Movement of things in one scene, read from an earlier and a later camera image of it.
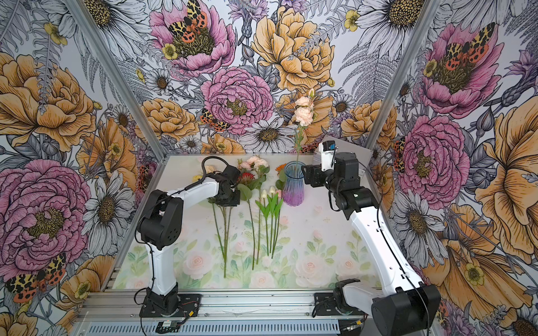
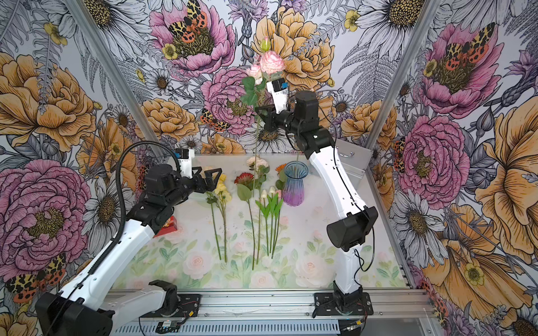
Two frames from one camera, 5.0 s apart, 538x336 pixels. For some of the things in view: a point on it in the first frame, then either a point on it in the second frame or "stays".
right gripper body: x=320 y=178 → x=282 y=120
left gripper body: x=233 y=197 → x=188 y=185
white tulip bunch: x=270 y=208 stays
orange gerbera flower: x=282 y=176 stays
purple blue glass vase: x=293 y=193 stays
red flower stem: x=245 y=192 stays
